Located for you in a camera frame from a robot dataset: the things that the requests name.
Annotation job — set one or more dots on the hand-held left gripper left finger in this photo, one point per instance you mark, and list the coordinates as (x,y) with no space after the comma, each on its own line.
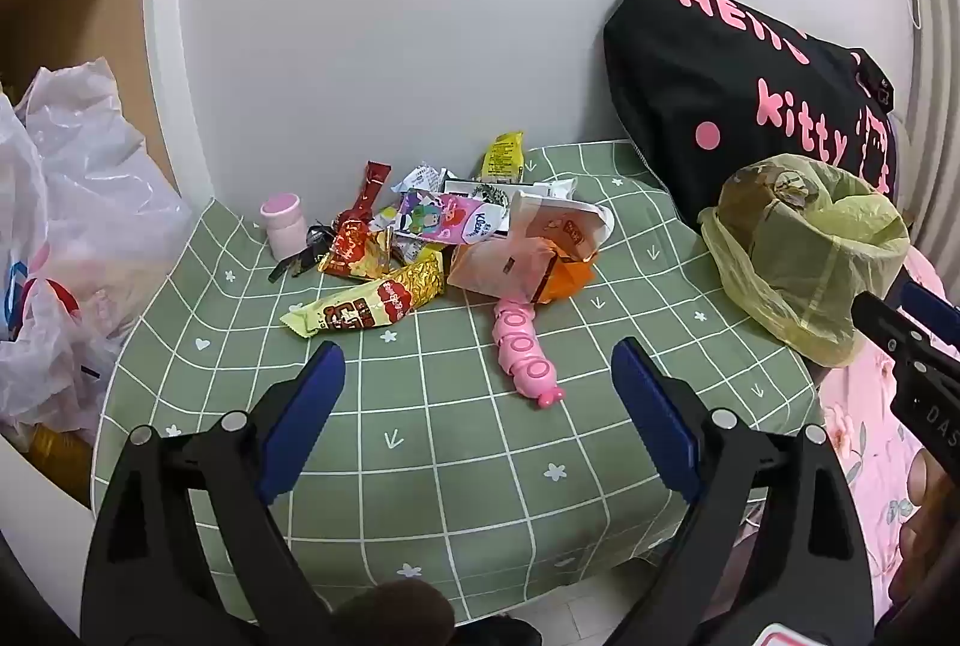
(300,421)

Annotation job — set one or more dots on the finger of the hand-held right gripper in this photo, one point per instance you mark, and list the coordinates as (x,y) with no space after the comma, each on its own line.
(877,320)
(930,308)

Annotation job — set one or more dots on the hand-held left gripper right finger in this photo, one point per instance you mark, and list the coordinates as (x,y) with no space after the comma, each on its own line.
(652,413)

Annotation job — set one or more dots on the pink tissue pack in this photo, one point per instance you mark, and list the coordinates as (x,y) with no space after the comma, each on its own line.
(450,218)

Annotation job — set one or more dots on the person's right hand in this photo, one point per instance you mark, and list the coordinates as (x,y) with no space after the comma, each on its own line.
(930,511)

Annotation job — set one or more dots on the pink floral bedsheet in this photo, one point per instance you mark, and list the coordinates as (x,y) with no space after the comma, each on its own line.
(862,451)

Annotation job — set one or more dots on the long yellow and red wrapper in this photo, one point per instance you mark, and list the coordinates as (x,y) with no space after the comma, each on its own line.
(375,305)

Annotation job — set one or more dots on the pink toy caterpillar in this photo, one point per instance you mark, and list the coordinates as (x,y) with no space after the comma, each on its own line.
(525,353)

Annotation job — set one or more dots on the green checked cloth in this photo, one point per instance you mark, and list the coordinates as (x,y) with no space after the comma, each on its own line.
(450,466)

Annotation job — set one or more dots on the red and yellow crumpled wrapper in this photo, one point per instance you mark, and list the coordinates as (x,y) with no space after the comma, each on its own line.
(352,248)

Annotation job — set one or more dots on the black crumpled wrapper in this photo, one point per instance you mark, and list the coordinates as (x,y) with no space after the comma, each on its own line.
(315,241)

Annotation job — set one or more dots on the pink cup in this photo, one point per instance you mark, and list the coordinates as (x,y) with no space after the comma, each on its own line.
(285,233)

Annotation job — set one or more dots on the white paper box orange print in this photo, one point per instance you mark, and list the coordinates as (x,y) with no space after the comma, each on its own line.
(562,226)

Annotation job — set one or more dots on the red stick wrapper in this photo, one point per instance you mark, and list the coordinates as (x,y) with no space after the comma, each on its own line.
(371,185)

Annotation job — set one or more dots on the white ribbed curtain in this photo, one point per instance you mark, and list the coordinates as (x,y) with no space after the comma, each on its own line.
(934,54)

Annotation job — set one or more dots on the white paper receipt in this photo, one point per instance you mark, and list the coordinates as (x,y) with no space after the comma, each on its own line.
(420,177)

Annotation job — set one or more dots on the flat white box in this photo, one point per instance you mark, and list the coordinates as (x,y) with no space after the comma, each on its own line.
(480,190)

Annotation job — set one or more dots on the yellow snack packet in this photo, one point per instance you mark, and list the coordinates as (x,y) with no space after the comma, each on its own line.
(502,155)

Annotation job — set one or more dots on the white plastic bag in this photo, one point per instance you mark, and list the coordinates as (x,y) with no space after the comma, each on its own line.
(90,181)

